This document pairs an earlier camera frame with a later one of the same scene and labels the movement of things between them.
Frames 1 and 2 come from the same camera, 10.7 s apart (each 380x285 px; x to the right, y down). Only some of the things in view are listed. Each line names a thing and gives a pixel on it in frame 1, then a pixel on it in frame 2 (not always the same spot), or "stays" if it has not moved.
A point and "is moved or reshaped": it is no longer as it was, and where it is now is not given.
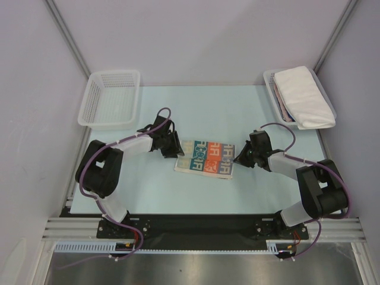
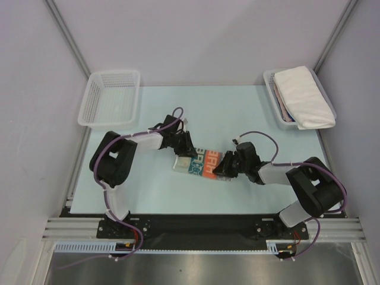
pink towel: [285, 115] stays
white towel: [304, 98] stays
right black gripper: [245, 154] to [228, 163]
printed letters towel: [206, 159] is moved or reshaped
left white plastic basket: [111, 101] stays
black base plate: [200, 231] stays
